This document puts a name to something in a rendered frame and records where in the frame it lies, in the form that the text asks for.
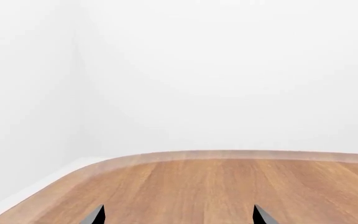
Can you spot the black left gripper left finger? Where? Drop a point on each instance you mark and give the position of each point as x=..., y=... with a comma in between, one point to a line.
x=96, y=217

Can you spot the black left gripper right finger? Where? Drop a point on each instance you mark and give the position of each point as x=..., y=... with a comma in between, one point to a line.
x=262, y=217

